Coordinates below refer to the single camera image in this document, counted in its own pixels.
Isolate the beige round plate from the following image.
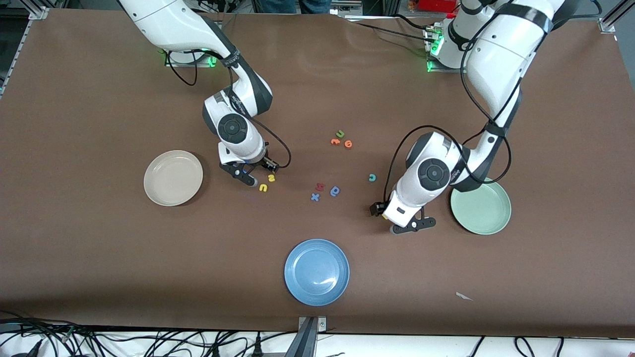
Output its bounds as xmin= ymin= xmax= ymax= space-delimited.
xmin=143 ymin=150 xmax=204 ymax=207

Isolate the green round plate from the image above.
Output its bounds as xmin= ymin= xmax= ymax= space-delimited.
xmin=450 ymin=177 xmax=512 ymax=236

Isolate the blue round plate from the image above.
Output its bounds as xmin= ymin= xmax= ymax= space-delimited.
xmin=284 ymin=239 xmax=350 ymax=306

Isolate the grey metal support beam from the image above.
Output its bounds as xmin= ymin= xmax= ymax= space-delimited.
xmin=285 ymin=316 xmax=328 ymax=357

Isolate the red box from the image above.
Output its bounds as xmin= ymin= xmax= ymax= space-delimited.
xmin=418 ymin=0 xmax=459 ymax=13

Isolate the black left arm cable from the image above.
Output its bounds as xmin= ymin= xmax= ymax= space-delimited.
xmin=370 ymin=10 xmax=526 ymax=217

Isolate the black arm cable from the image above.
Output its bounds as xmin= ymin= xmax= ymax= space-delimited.
xmin=370 ymin=10 xmax=526 ymax=217
xmin=164 ymin=47 xmax=292 ymax=172

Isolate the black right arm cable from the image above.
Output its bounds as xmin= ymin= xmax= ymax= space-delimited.
xmin=164 ymin=47 xmax=292 ymax=172

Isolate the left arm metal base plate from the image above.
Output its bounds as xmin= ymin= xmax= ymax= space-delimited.
xmin=427 ymin=22 xmax=479 ymax=73

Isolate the black base cable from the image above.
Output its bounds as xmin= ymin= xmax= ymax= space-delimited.
xmin=347 ymin=14 xmax=432 ymax=43

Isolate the black floor cable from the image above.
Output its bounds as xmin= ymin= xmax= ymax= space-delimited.
xmin=0 ymin=310 xmax=105 ymax=357

